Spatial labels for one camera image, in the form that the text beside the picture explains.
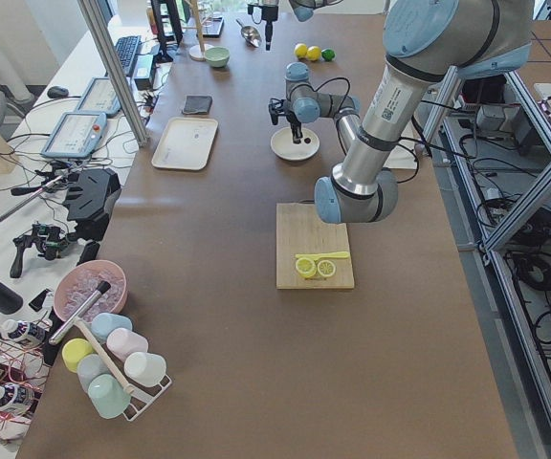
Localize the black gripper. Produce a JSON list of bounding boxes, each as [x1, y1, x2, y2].
[[261, 5, 276, 51], [286, 112, 303, 144]]

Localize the cream round plate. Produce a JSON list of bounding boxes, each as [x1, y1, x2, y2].
[[270, 127, 320, 162]]

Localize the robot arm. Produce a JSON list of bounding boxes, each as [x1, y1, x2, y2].
[[283, 1, 534, 224], [255, 0, 338, 51]]

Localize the cream rabbit tray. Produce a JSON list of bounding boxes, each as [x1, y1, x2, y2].
[[151, 117, 218, 171]]

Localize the metal scoop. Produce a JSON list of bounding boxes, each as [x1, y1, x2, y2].
[[235, 18, 262, 48]]

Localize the yellow lemon far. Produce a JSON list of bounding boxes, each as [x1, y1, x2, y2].
[[294, 43, 308, 59]]

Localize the yellow lemon near lime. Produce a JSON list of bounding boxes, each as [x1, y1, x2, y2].
[[305, 46, 322, 61]]

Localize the light green bowl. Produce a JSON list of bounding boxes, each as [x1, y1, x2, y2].
[[204, 46, 231, 68]]

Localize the wooden mug tree stand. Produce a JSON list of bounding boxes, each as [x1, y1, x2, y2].
[[184, 0, 212, 61]]

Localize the wooden cutting board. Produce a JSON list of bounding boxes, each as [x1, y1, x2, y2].
[[275, 203, 355, 290]]

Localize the grey folded cloth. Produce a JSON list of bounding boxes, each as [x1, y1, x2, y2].
[[182, 95, 212, 115]]

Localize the yellow plastic knife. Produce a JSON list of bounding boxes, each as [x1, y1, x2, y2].
[[313, 251, 350, 260]]

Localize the upper lemon slice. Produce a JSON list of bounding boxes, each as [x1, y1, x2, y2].
[[295, 257, 317, 279]]

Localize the lemon slice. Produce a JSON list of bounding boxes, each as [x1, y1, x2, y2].
[[316, 259, 337, 278], [295, 257, 317, 279]]

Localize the lower lemon slice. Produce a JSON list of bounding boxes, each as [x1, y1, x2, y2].
[[316, 259, 337, 278]]

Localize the black keyboard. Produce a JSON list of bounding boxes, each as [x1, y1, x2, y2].
[[115, 35, 142, 77]]

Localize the teach pendant far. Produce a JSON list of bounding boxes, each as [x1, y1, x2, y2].
[[76, 77, 121, 118]]

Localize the teach pendant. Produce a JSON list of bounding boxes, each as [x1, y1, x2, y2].
[[76, 77, 121, 118], [41, 111, 107, 160]]

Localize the teach pendant near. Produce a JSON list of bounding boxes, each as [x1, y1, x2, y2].
[[41, 111, 107, 160]]

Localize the computer mouse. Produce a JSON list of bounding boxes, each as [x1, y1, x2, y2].
[[47, 86, 69, 99]]

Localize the black muddler in bowl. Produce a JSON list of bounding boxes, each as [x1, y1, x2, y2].
[[48, 280, 111, 345]]

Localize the pink bowl with ice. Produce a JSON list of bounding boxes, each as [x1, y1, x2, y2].
[[54, 260, 128, 322]]

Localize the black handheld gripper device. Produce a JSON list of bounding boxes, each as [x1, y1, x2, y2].
[[10, 223, 77, 278]]

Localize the light blue cup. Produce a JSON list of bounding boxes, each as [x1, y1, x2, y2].
[[90, 313, 133, 344]]

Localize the light pink cup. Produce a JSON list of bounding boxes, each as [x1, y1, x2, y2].
[[106, 327, 149, 361]]

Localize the white cup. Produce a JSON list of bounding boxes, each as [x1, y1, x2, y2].
[[124, 352, 166, 387]]

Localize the grey cup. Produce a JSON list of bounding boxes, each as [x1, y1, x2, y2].
[[77, 354, 110, 393]]

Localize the yellow cup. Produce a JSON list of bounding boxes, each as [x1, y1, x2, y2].
[[62, 338, 95, 373]]

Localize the mint green cup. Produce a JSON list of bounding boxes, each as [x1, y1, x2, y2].
[[87, 374, 131, 419]]

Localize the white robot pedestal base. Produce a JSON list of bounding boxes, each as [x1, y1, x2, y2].
[[385, 140, 419, 170]]

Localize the aluminium frame post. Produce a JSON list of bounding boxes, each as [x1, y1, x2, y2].
[[77, 0, 148, 147]]

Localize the white wire cup rack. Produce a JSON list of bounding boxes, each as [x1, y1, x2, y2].
[[74, 319, 174, 422]]

